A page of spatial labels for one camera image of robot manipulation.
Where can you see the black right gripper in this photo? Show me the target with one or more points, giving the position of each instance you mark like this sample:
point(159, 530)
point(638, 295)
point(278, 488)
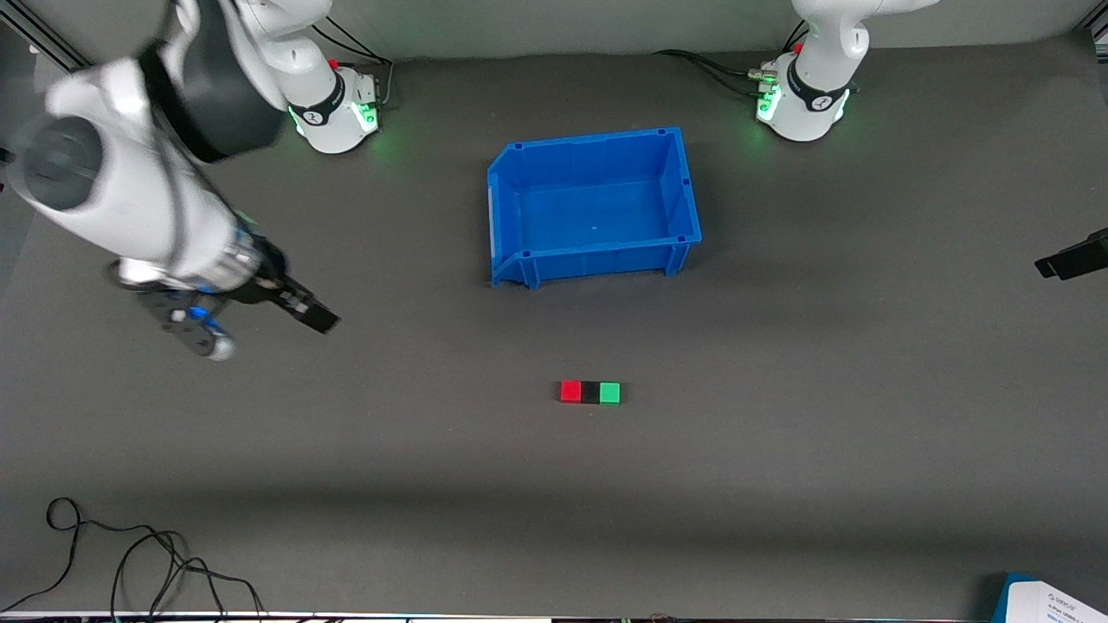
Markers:
point(270, 283)

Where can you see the red cube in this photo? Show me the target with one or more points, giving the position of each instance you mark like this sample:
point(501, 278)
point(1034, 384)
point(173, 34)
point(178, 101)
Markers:
point(570, 391)

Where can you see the green cube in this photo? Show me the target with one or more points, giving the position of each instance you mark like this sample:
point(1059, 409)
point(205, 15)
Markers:
point(610, 394)

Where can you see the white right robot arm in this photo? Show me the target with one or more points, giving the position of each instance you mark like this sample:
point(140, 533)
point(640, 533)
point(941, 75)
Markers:
point(130, 173)

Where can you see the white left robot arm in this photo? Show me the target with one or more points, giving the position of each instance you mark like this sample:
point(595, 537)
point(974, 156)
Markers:
point(809, 95)

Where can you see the black cube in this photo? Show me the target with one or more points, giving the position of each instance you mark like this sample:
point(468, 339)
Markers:
point(590, 393)

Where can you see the blue plastic bin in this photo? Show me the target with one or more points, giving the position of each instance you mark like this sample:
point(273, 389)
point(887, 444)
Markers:
point(593, 216)

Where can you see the blue box with white label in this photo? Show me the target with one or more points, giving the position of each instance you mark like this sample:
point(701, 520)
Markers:
point(1052, 601)

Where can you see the aluminium frame rail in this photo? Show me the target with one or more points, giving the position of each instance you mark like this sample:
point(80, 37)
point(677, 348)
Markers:
point(43, 43)

